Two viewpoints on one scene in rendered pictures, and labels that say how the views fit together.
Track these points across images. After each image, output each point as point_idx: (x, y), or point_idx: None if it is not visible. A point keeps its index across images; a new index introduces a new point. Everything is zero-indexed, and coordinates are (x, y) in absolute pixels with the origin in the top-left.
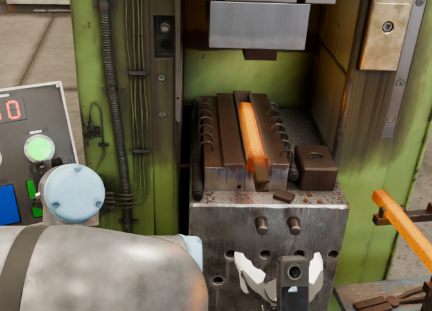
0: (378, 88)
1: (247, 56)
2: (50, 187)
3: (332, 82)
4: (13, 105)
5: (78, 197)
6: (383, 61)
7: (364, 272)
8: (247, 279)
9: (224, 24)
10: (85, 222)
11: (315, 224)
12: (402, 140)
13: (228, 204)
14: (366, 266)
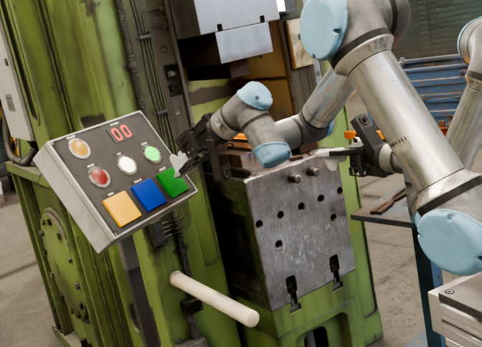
0: (308, 79)
1: (232, 74)
2: (249, 90)
3: (272, 95)
4: (125, 128)
5: (262, 93)
6: (305, 59)
7: (350, 231)
8: (336, 150)
9: (226, 46)
10: (267, 111)
11: (323, 169)
12: None
13: (268, 172)
14: (349, 226)
